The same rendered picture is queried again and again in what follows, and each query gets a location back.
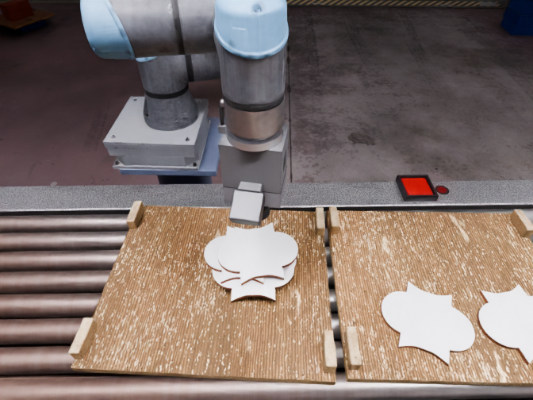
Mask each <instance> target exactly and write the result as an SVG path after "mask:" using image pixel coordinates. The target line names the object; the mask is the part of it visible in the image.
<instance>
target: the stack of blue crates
mask: <svg viewBox="0 0 533 400"><path fill-rule="evenodd" d="M500 26H502V27H503V28H504V29H505V30H506V31H507V32H508V33H509V34H510V35H527V36H533V0H511V1H510V3H509V7H507V8H506V10H505V12H504V15H503V20H502V22H501V23H500Z"/></svg>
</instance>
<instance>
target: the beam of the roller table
mask: <svg viewBox="0 0 533 400"><path fill-rule="evenodd" d="M431 182H432V184H433V186H434V188H435V187H437V186H445V187H446V188H447V189H448V190H449V193H448V194H439V193H438V192H437V191H436V192H437V194H438V196H439V197H438V199H437V201H436V202H405V201H404V199H403V197H402V195H401V192H400V189H399V187H398V185H397V182H358V183H286V185H285V189H284V193H283V197H282V204H281V208H280V209H279V208H274V207H269V208H270V210H288V211H310V212H315V211H316V208H324V211H327V210H329V206H336V209H337V210H353V211H383V210H498V209H533V180H485V181H431ZM135 201H142V203H143V205H144V206H181V207H202V208H224V209H231V205H232V203H231V202H226V201H225V200H224V191H223V184H169V185H105V186H42V187H0V216H33V215H91V214H129V212H130V210H131V208H132V205H133V203H134V202H135Z"/></svg>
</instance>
